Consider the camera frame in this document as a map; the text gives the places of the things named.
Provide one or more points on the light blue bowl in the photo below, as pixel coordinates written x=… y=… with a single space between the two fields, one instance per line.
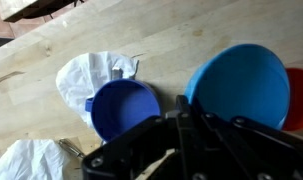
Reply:
x=244 y=80

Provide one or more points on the crumpled white paper towel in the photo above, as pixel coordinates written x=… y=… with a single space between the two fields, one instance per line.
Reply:
x=83 y=76

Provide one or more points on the orange bowl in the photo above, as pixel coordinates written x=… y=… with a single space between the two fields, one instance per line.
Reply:
x=294 y=120

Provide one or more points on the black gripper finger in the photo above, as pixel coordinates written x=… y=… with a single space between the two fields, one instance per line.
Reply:
x=189 y=138

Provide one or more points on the dark blue measuring cup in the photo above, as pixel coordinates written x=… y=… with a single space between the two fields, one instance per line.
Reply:
x=119 y=105

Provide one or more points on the metal utensil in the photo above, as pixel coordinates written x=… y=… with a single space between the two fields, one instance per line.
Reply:
x=68 y=146

